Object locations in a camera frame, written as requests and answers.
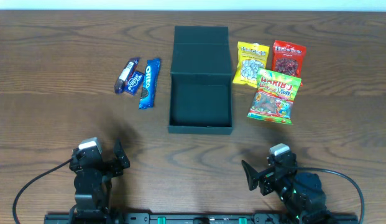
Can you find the Haribo sour gummies bag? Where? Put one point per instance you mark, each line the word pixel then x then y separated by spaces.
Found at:
pixel 275 96

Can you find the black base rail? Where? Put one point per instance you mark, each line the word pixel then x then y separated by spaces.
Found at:
pixel 145 218

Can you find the blue Eclipse mints box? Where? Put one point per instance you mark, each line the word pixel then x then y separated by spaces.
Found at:
pixel 134 83

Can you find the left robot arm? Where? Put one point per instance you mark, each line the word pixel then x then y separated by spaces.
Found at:
pixel 93 182

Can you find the dark green open box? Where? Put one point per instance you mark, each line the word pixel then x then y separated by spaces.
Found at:
pixel 201 81

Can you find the red Hacks candy bag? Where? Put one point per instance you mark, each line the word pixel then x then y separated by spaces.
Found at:
pixel 288 58

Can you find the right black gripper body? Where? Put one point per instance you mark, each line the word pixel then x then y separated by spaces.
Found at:
pixel 268 175

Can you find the dark blue chocolate bar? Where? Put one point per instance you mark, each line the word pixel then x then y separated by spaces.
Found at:
pixel 125 75

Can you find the yellow Hacks candy bag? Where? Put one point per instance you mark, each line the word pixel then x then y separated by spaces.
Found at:
pixel 251 57

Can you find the blue Oreo cookie pack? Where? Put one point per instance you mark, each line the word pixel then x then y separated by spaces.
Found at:
pixel 147 95

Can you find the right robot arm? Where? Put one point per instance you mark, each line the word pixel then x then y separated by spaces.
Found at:
pixel 300 192

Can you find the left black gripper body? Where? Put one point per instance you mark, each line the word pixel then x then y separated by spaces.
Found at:
pixel 106 166

